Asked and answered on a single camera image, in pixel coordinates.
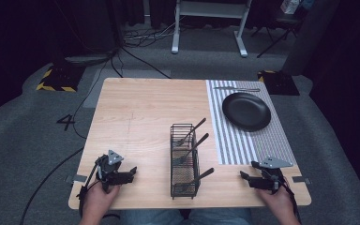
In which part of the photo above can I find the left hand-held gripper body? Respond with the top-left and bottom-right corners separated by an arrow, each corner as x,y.
95,149 -> 125,194

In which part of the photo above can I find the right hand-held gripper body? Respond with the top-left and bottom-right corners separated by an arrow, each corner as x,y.
248,156 -> 294,195

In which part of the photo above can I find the person's left hand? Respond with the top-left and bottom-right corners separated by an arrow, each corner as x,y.
81,181 -> 121,220

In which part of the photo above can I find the person's right hand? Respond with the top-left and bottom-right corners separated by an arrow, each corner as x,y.
255,186 -> 298,221

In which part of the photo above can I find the grey striped placemat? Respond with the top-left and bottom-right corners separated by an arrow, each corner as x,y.
205,79 -> 297,166

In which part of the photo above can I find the grey tape strip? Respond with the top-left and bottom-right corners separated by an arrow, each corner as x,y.
292,175 -> 311,186
65,173 -> 89,185

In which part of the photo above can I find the black plate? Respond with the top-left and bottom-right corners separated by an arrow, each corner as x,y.
221,92 -> 272,133

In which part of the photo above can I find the silver table knife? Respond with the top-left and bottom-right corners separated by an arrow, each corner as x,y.
213,85 -> 262,94

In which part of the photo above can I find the black yellow striped floor base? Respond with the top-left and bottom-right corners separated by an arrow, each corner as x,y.
257,69 -> 301,97
36,63 -> 87,94

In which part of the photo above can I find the grey stand base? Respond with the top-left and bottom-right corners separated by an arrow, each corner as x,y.
63,53 -> 117,68

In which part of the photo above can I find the grey partition panel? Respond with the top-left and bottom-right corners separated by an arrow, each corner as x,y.
281,0 -> 342,77

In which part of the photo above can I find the black folding stand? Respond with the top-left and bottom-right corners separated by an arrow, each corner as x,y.
250,11 -> 305,59

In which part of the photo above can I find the light cardboard box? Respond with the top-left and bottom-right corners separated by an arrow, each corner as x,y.
279,0 -> 302,15

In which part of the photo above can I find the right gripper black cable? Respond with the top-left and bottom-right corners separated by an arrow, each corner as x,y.
280,176 -> 303,225

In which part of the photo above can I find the dark-handled cutlery piece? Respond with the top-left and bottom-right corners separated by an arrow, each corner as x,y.
181,167 -> 216,192

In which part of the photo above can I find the black wire cutlery basket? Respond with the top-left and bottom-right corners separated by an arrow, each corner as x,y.
169,123 -> 202,201

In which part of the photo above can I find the dark-handled fork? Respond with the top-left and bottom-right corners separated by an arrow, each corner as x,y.
175,117 -> 207,147
172,132 -> 210,166

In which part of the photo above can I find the thick black floor cable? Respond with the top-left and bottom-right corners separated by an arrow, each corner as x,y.
18,145 -> 85,225

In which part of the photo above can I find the thin black floor cable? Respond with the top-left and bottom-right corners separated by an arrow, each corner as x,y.
72,46 -> 124,141

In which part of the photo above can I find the bundle of floor cables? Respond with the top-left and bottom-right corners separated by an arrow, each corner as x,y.
122,15 -> 187,50

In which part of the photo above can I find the white desk frame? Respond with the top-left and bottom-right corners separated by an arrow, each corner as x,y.
171,0 -> 254,58

